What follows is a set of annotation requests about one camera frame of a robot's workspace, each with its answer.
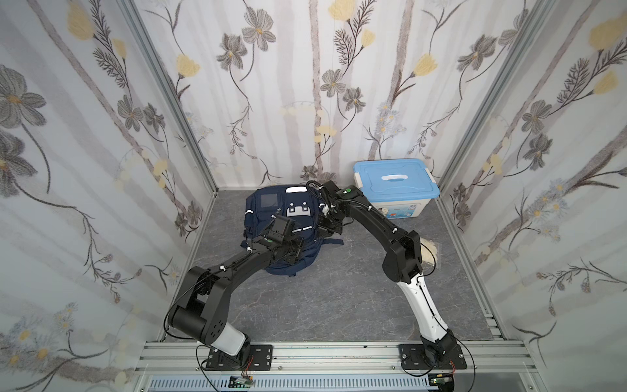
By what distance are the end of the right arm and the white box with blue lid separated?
8.6 inches

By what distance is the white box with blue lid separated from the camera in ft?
3.22

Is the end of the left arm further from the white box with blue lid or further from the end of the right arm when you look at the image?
the white box with blue lid

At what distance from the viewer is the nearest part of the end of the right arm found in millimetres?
816
